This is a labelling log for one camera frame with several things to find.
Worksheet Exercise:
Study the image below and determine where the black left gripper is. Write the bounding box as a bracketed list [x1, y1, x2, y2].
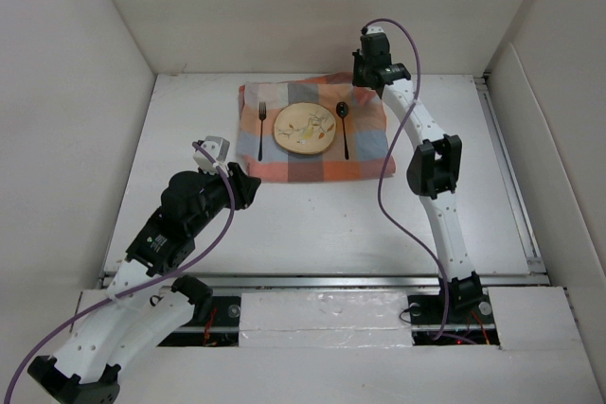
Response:
[188, 162, 259, 236]

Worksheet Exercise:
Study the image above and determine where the black metal spoon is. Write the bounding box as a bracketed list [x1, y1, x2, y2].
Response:
[335, 101, 349, 160]

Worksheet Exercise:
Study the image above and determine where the beige bird pattern plate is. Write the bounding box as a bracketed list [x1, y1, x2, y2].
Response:
[273, 103, 337, 155]

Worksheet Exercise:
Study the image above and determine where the black metal fork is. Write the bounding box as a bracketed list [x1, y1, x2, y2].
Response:
[258, 101, 267, 162]

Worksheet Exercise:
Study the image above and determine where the checkered orange blue cloth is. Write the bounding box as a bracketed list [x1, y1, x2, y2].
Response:
[237, 72, 396, 183]

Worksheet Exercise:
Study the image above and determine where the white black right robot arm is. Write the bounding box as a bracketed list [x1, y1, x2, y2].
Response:
[353, 26, 484, 325]

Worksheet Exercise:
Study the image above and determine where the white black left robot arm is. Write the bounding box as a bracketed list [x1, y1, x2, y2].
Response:
[27, 163, 261, 403]

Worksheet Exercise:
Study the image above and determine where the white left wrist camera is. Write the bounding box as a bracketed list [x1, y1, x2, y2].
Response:
[192, 136, 230, 173]

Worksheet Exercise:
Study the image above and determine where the aluminium front rail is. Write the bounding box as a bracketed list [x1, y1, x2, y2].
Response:
[98, 272, 550, 290]

